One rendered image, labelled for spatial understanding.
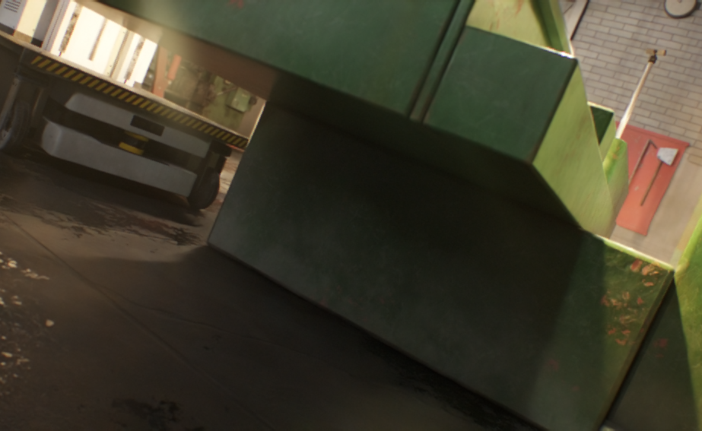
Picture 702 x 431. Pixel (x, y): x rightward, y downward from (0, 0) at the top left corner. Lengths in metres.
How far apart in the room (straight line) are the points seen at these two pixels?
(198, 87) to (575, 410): 8.05
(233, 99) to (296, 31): 8.25
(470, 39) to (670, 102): 6.91
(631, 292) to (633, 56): 6.42
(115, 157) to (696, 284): 1.83
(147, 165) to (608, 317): 1.63
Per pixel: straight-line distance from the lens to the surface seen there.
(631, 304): 1.73
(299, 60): 1.02
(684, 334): 1.82
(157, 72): 6.80
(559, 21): 1.34
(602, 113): 1.54
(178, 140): 2.52
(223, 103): 9.38
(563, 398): 1.75
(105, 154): 2.42
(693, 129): 7.70
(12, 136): 2.33
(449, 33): 0.95
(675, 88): 7.85
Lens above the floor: 0.41
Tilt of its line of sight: 5 degrees down
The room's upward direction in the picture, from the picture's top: 24 degrees clockwise
